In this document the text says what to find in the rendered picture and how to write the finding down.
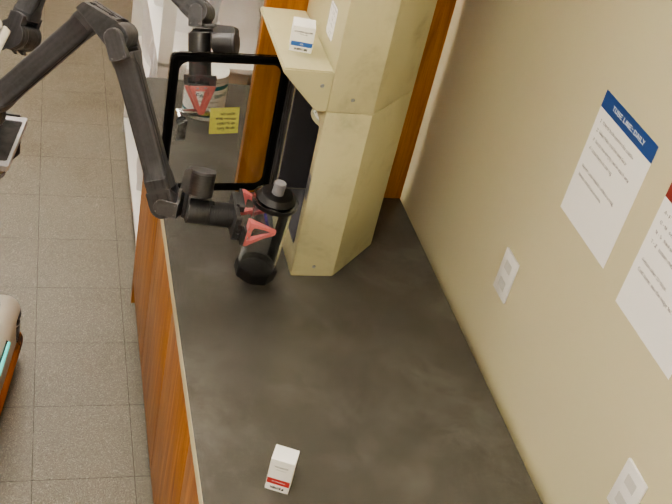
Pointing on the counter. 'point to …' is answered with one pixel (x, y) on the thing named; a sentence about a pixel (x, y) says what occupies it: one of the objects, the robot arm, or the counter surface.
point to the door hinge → (282, 132)
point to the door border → (234, 63)
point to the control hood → (311, 87)
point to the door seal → (227, 61)
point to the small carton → (302, 35)
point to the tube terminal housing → (357, 126)
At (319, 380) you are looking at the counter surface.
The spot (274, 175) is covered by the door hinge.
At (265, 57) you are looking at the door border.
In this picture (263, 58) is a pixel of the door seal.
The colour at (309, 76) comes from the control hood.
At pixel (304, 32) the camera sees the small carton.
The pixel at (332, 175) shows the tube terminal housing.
